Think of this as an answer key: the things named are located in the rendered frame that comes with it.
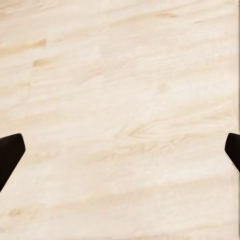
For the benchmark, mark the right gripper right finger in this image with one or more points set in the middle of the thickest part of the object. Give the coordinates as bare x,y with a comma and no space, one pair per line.
232,148

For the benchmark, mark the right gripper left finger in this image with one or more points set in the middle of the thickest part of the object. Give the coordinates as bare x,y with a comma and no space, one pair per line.
12,149

